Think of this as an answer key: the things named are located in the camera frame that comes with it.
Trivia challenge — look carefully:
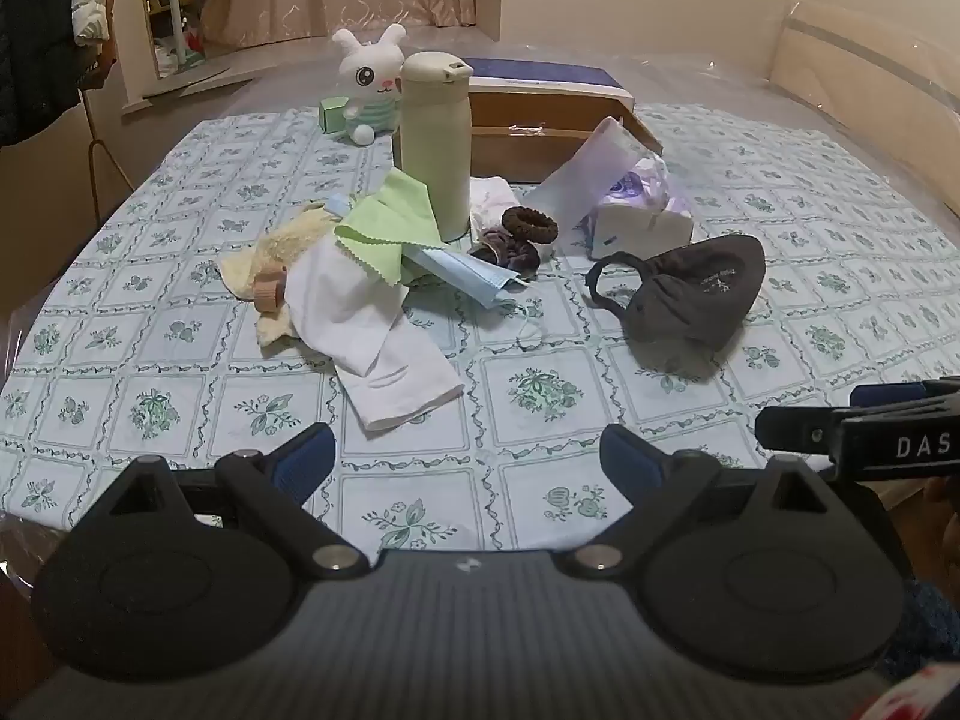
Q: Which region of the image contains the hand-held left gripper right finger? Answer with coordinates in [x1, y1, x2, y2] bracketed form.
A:
[559, 424, 833, 578]

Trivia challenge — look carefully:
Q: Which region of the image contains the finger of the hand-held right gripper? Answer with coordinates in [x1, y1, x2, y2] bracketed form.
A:
[756, 406, 848, 455]
[851, 377, 960, 412]

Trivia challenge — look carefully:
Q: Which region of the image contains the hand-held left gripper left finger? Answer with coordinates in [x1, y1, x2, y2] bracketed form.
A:
[109, 422, 372, 578]

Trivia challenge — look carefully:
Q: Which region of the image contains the white cloth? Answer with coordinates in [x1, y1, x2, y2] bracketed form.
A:
[285, 240, 466, 434]

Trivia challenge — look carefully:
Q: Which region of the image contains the dark grey cloth mask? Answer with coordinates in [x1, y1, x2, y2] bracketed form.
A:
[585, 234, 767, 376]

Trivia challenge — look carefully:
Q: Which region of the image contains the pale yellow towel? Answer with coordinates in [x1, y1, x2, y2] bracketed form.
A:
[219, 206, 353, 350]

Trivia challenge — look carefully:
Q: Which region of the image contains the dark purple scrunchie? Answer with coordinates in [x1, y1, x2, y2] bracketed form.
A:
[469, 229, 556, 275]

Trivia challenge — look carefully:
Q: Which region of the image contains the blue face mask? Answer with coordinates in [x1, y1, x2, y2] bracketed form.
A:
[401, 244, 556, 352]

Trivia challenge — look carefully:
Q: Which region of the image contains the light green cloth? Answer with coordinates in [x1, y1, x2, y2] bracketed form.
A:
[334, 169, 436, 287]

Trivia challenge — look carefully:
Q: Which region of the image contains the brown scrunchie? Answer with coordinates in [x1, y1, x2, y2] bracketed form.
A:
[501, 206, 560, 245]

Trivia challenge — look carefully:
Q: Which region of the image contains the pink and white handkerchief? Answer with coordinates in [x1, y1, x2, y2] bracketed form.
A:
[471, 176, 526, 230]

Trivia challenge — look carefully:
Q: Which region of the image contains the brown cardboard box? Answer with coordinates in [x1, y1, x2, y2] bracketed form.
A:
[469, 90, 665, 185]

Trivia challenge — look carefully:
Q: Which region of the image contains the person's blue clothing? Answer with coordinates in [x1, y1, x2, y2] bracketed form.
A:
[881, 574, 960, 683]

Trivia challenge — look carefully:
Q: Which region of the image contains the tissue pack in plastic wrap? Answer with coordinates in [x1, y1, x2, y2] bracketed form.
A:
[521, 118, 695, 260]

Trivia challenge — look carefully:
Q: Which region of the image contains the cream thermos bottle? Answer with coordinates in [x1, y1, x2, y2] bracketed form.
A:
[397, 52, 473, 243]

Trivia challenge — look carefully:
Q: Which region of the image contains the small green box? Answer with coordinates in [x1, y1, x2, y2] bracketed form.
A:
[318, 96, 353, 136]

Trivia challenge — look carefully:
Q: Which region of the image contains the clear plastic sheet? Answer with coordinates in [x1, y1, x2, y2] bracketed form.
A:
[120, 19, 960, 188]

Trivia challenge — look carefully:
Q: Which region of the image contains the white plush bunny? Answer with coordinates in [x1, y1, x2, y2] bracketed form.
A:
[332, 25, 407, 145]

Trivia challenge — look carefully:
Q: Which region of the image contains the blue patterned flat box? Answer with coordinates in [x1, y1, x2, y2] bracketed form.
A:
[461, 58, 637, 110]

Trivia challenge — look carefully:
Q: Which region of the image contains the black jacket with white label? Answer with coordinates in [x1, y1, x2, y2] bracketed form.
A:
[0, 0, 83, 147]

